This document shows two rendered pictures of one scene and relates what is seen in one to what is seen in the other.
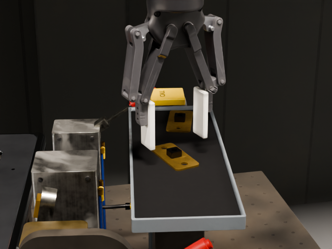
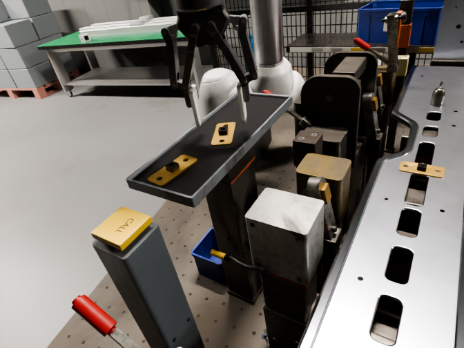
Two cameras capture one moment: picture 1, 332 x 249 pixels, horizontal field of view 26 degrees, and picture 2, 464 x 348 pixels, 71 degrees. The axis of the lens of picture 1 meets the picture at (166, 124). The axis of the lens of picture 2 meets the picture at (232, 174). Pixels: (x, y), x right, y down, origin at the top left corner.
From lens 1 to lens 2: 140 cm
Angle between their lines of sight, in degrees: 111
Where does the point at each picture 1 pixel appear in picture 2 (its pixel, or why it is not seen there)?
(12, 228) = (344, 266)
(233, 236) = not seen: outside the picture
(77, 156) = (268, 212)
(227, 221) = not seen: hidden behind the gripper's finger
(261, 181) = not seen: outside the picture
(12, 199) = (333, 320)
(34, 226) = (335, 175)
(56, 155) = (288, 220)
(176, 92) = (110, 222)
